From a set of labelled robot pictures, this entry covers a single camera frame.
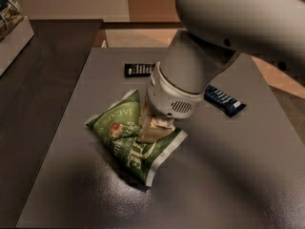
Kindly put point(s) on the white snack display box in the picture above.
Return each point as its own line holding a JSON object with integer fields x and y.
{"x": 15, "y": 32}

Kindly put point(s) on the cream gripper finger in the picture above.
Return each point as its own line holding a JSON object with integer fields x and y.
{"x": 154, "y": 128}
{"x": 145, "y": 117}

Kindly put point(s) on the dark blue snack bar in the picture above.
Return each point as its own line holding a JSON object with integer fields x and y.
{"x": 226, "y": 103}

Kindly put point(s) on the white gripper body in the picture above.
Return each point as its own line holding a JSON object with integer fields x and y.
{"x": 168, "y": 101}

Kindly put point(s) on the green jalapeno chip bag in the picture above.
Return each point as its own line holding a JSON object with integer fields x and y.
{"x": 118, "y": 130}

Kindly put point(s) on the black snack bar wrapper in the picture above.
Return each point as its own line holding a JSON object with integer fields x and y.
{"x": 138, "y": 69}

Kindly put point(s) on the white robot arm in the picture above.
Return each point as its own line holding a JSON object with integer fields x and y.
{"x": 214, "y": 34}

